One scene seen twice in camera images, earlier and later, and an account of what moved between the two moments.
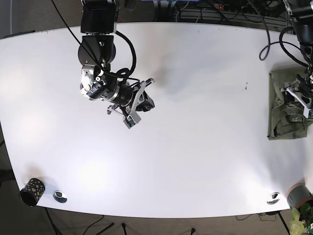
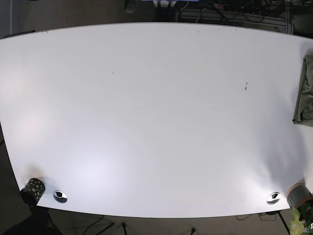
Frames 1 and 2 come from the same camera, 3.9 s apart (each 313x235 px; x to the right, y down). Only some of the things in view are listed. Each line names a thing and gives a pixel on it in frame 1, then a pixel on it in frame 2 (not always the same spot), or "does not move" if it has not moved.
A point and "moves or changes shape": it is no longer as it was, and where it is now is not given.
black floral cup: [32, 193] does not move
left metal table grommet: [59, 197] does not move
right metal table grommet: [273, 198] does not move
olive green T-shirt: [285, 120] moves or changes shape
